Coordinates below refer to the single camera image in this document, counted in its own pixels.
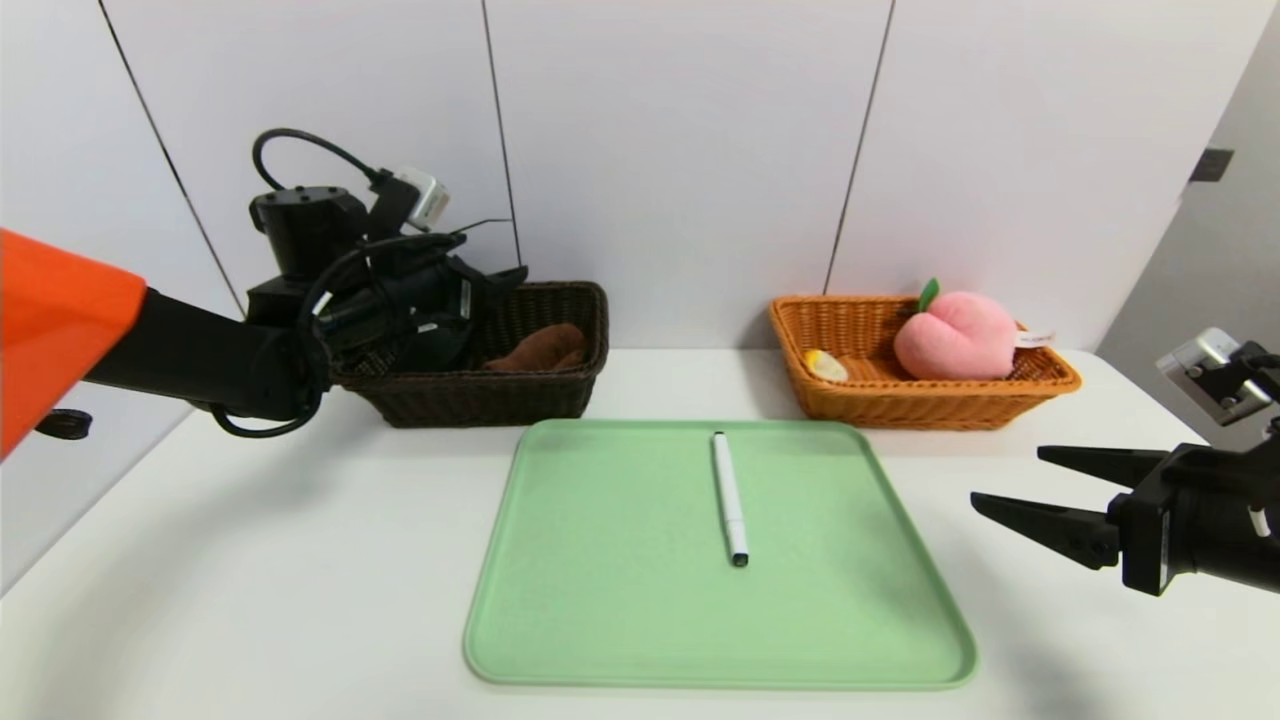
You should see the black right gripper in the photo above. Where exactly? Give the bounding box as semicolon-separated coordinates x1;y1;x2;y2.
970;438;1280;598

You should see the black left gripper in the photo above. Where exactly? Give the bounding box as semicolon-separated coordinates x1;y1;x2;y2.
376;253;529;372

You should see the pink plush peach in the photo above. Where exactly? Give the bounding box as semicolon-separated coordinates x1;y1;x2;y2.
893;279;1057;382

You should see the white marker pen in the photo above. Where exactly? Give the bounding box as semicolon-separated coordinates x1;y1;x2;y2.
711;432;749;568

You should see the dark brown wicker basket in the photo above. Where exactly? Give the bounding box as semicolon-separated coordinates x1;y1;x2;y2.
330;281;610;429

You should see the orange wicker basket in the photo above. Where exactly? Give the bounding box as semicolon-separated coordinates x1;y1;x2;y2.
768;294;1083;432

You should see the light green plastic tray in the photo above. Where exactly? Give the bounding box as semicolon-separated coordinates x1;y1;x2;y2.
463;419;978;690

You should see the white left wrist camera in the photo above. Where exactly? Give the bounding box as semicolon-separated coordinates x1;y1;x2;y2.
395;167;451;233

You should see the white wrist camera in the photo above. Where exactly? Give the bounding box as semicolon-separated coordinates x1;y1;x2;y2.
1157;327;1276;426
395;167;451;233

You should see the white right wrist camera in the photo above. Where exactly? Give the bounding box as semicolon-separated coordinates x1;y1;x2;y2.
1157;327;1276;426

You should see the black left wrist camera cable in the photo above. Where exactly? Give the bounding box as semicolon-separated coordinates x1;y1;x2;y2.
210;128;516;439

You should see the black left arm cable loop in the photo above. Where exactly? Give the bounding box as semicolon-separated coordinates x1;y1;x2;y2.
35;408;93;441

